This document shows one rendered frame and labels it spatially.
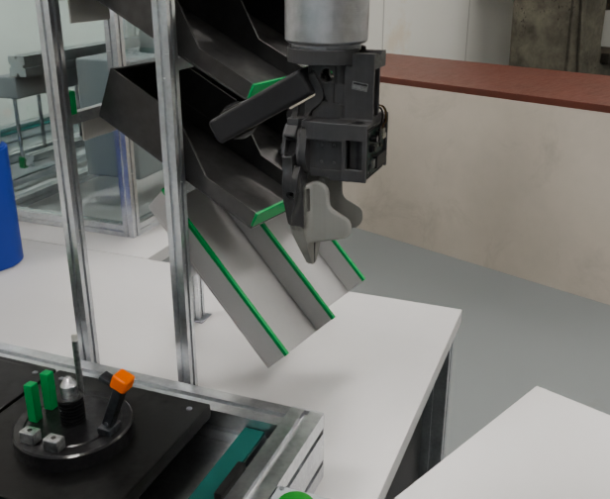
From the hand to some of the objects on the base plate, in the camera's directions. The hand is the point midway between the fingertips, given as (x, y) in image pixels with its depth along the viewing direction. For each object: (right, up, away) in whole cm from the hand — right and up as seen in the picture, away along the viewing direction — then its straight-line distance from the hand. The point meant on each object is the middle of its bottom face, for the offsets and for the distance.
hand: (305, 249), depth 75 cm
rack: (-19, -20, +52) cm, 58 cm away
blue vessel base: (-73, -3, +95) cm, 120 cm away
